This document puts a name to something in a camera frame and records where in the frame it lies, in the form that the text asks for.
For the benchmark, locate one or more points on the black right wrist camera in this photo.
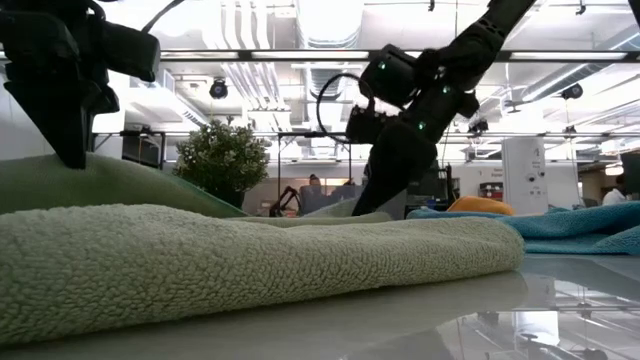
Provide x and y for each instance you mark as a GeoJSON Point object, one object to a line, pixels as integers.
{"type": "Point", "coordinates": [365, 125]}

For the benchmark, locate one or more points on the large dark monitor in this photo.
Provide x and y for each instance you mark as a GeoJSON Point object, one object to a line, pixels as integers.
{"type": "Point", "coordinates": [430, 190]}

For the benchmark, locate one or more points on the blue microfiber towel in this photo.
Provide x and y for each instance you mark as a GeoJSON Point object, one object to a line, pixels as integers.
{"type": "Point", "coordinates": [575, 230]}

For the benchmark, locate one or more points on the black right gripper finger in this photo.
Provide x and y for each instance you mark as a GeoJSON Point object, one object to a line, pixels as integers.
{"type": "Point", "coordinates": [395, 185]}

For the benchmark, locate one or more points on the green microfiber towel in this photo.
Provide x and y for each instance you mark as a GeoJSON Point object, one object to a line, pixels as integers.
{"type": "Point", "coordinates": [250, 270]}
{"type": "Point", "coordinates": [125, 185]}

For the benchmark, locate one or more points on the person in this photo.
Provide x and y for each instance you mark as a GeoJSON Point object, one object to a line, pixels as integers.
{"type": "Point", "coordinates": [314, 179]}
{"type": "Point", "coordinates": [614, 196]}

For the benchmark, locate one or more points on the black beam with light strips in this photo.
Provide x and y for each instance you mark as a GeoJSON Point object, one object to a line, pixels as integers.
{"type": "Point", "coordinates": [300, 55]}

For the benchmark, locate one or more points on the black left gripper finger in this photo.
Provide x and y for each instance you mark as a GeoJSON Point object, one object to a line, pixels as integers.
{"type": "Point", "coordinates": [70, 140]}

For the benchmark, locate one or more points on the orange microfiber towel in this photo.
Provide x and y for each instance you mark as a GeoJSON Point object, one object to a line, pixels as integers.
{"type": "Point", "coordinates": [480, 205]}

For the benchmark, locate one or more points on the black monitor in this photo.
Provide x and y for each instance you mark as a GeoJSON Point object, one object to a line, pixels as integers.
{"type": "Point", "coordinates": [631, 172]}

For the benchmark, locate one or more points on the black equipment rack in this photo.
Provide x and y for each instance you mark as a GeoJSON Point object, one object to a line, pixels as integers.
{"type": "Point", "coordinates": [142, 150]}

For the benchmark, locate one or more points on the black red background robot arm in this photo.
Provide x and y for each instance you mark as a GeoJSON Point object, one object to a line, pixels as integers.
{"type": "Point", "coordinates": [285, 200]}

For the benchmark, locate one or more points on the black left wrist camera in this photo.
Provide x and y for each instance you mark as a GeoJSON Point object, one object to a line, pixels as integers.
{"type": "Point", "coordinates": [130, 50]}

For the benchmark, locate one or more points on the artificial plant in black pot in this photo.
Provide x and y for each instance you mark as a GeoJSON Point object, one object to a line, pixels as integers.
{"type": "Point", "coordinates": [220, 155]}

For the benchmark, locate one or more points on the white column with sensors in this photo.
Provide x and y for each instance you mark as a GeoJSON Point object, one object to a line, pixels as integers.
{"type": "Point", "coordinates": [525, 175]}

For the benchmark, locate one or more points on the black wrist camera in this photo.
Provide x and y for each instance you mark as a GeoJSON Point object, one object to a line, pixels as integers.
{"type": "Point", "coordinates": [365, 125]}
{"type": "Point", "coordinates": [130, 50]}

